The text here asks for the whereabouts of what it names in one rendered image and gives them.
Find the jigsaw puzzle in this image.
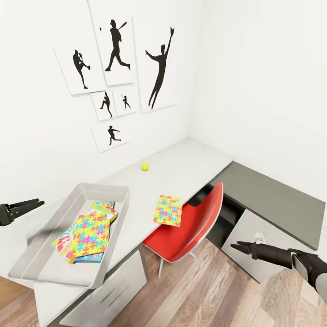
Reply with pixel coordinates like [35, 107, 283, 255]
[153, 195, 182, 227]
[69, 212, 110, 259]

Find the board game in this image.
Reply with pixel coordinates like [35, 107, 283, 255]
[51, 204, 119, 265]
[74, 252, 104, 263]
[89, 201, 115, 210]

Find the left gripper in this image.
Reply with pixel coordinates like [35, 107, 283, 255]
[0, 198, 45, 227]

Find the tennis ball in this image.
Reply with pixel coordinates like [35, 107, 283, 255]
[142, 162, 149, 171]

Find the toy box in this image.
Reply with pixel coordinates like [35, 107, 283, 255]
[7, 183, 129, 289]

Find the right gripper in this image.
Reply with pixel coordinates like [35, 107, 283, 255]
[232, 241, 278, 265]

